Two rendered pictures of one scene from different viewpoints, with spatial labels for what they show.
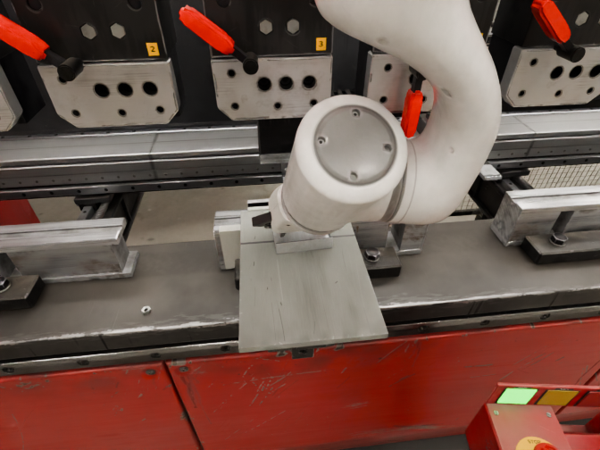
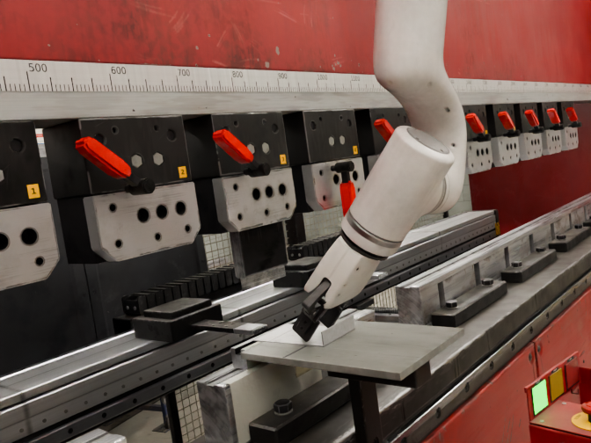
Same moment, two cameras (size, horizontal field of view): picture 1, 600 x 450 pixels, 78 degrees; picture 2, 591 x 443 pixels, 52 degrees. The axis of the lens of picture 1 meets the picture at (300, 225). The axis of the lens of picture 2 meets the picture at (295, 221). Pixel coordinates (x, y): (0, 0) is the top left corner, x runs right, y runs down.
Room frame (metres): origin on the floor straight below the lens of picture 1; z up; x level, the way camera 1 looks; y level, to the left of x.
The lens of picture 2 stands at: (-0.19, 0.62, 1.26)
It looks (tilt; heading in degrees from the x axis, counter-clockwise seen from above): 5 degrees down; 316
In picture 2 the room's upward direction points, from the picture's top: 8 degrees counter-clockwise
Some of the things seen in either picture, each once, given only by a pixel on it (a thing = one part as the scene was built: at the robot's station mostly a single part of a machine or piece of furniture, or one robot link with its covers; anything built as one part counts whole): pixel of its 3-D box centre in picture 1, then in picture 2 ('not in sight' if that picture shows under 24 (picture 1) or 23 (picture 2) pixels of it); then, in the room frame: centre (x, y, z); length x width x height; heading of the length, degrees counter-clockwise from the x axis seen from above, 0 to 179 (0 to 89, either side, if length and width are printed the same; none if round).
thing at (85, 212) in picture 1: (117, 187); not in sight; (0.86, 0.50, 0.81); 0.64 x 0.08 x 0.14; 6
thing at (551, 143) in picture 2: not in sight; (539, 129); (0.68, -1.35, 1.26); 0.15 x 0.09 x 0.17; 96
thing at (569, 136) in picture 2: not in sight; (558, 127); (0.70, -1.55, 1.26); 0.15 x 0.09 x 0.17; 96
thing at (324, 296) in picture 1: (302, 264); (350, 344); (0.38, 0.00, 1.00); 0.26 x 0.18 x 0.01; 6
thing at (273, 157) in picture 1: (291, 135); (260, 253); (0.53, 0.01, 1.13); 0.10 x 0.02 x 0.10; 96
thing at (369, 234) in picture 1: (321, 232); (300, 368); (0.53, -0.04, 0.92); 0.39 x 0.06 x 0.10; 96
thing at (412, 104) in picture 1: (412, 99); (345, 191); (0.48, -0.15, 1.20); 0.04 x 0.02 x 0.10; 6
